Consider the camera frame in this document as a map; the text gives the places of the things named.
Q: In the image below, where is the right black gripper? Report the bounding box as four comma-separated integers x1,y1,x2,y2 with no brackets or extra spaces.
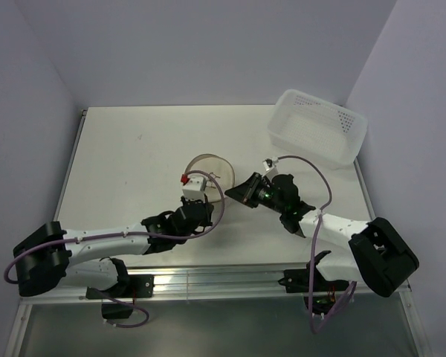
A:
225,172,285,214

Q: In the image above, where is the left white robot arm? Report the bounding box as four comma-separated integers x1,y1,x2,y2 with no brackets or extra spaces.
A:
5,198,213,298

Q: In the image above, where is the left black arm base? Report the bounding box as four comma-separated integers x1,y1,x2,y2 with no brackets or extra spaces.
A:
85,274,154,329

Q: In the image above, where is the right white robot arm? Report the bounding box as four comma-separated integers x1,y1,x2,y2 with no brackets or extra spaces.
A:
225,173,419,298

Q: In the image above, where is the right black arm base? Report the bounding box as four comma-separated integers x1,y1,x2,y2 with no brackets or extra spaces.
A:
277,268,349,293

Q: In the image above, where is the white plastic basket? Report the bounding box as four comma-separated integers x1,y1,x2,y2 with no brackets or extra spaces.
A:
267,89,368,169

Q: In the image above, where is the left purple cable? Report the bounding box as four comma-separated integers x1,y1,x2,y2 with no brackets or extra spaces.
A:
3,170,226,286

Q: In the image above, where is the purple cable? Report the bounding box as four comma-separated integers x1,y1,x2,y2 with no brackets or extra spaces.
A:
274,155,356,334
3,170,226,286

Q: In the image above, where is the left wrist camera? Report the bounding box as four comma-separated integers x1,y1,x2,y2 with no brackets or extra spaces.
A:
181,174,207,202

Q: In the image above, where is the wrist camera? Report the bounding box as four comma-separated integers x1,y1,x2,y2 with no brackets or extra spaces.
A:
262,157,279,181
181,174,207,202

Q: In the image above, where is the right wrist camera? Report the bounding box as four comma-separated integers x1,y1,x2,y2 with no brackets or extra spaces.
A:
262,157,279,181

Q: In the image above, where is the aluminium rail frame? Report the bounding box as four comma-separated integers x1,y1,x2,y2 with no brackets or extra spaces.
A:
20,108,410,304

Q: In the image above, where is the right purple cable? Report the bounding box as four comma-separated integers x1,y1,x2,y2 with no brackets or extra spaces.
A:
274,155,356,334

